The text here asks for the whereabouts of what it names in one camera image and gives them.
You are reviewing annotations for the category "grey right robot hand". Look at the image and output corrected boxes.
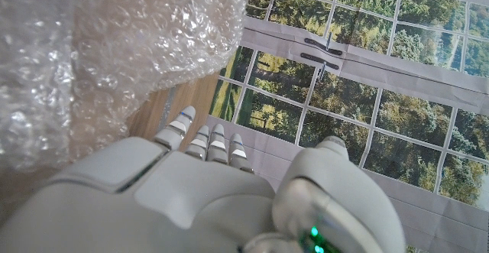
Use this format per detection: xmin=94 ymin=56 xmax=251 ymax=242
xmin=0 ymin=105 xmax=408 ymax=253

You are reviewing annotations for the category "clear bubble wrap sheet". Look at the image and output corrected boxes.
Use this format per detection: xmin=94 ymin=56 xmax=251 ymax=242
xmin=0 ymin=0 xmax=252 ymax=170

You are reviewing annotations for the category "printed window forest backdrop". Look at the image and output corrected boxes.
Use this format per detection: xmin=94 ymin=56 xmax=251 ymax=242
xmin=208 ymin=0 xmax=489 ymax=253

